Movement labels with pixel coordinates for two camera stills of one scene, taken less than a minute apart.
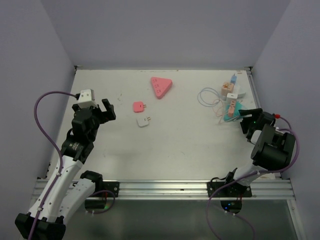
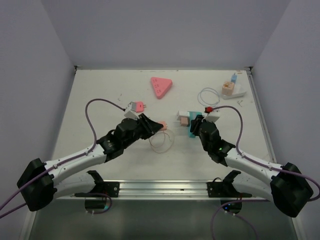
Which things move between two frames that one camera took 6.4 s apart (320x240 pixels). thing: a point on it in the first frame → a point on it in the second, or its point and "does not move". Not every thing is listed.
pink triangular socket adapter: [161, 85] does not move
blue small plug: [233, 79] does not move
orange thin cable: [222, 105] → [160, 152]
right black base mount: [237, 189] does not move
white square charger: [231, 97] → [183, 114]
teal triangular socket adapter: [237, 114] → [193, 115]
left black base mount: [112, 186] does not move
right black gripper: [255, 113] → [195, 124]
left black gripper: [110, 115] → [150, 126]
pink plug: [138, 107] does not move
